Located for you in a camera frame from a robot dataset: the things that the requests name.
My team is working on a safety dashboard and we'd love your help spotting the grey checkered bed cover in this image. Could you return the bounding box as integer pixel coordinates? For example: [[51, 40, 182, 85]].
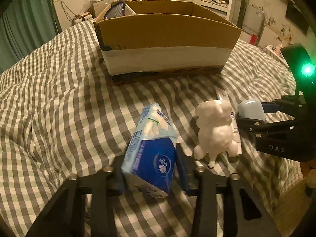
[[1, 21, 301, 236]]

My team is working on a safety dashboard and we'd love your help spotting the brown cardboard box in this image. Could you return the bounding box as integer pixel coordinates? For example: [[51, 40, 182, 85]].
[[94, 0, 241, 76]]

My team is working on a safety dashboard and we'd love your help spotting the white cream tube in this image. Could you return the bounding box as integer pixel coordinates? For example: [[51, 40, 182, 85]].
[[214, 86, 242, 157]]

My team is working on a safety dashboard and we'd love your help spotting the green curtain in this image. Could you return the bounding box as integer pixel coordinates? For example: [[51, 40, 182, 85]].
[[1, 0, 62, 72]]

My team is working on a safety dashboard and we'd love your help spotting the grey mini fridge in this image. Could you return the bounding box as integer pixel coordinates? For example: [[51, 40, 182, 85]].
[[91, 0, 119, 18]]

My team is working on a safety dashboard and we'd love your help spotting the white glossy figurine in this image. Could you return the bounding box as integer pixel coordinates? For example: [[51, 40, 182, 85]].
[[193, 100, 242, 168]]

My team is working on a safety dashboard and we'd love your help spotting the white suitcase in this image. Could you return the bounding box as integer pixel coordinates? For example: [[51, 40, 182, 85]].
[[72, 12, 93, 25]]

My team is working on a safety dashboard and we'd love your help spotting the red bottle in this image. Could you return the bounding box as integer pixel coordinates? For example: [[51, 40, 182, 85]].
[[249, 34, 258, 45]]

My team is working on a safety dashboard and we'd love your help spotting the light blue earbud case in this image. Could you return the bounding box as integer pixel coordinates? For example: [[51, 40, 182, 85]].
[[238, 99, 266, 121]]

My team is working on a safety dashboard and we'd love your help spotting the blue tissue pack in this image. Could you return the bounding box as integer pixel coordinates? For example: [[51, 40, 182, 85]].
[[121, 103, 177, 198]]

